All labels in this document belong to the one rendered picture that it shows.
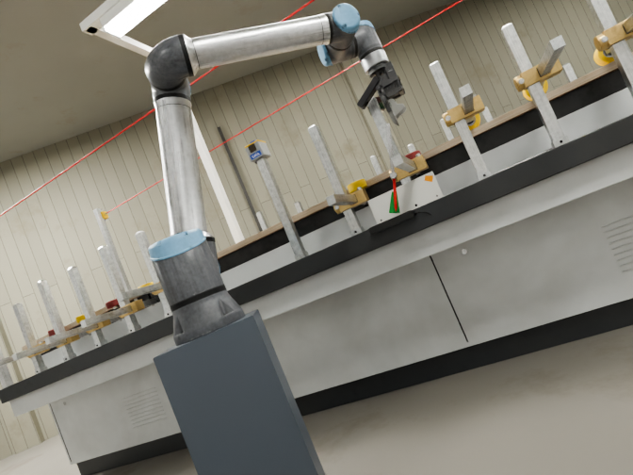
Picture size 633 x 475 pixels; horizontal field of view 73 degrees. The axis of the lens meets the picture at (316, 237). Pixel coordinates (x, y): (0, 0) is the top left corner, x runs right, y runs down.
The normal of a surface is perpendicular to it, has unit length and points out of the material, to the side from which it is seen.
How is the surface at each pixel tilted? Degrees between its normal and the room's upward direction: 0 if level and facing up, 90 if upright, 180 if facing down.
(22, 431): 90
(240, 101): 90
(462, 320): 90
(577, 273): 90
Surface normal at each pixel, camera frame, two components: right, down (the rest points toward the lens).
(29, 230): 0.09, -0.11
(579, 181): -0.36, 0.09
